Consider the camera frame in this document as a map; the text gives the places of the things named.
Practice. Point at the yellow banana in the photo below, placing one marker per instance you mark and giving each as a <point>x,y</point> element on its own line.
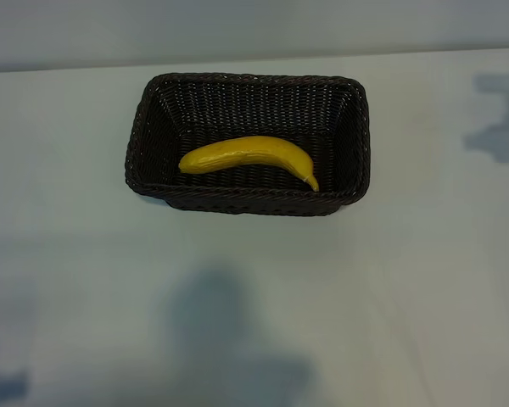
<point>246,152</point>

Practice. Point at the dark brown woven basket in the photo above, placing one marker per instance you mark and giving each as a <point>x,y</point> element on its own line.
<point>237,106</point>

